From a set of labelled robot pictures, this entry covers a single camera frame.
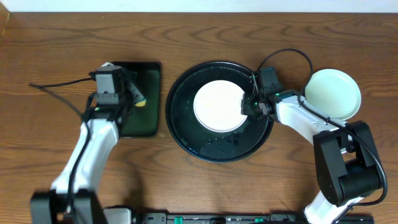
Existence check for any green yellow sponge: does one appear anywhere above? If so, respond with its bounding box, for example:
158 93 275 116
129 82 146 107

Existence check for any white pink plate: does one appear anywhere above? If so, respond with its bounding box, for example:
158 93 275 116
193 80 247 133

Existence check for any mint plate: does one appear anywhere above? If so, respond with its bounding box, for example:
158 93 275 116
305 68 361 120

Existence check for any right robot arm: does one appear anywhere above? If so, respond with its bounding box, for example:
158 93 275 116
241 90 386 223

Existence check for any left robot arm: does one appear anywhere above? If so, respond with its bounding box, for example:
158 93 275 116
30 73 137 223

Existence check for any black rectangular tray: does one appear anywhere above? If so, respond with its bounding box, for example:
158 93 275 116
112 61 161 138

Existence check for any black round tray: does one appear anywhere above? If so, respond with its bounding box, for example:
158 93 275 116
165 61 274 163

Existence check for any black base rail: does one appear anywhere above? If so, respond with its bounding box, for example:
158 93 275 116
102 205 376 224

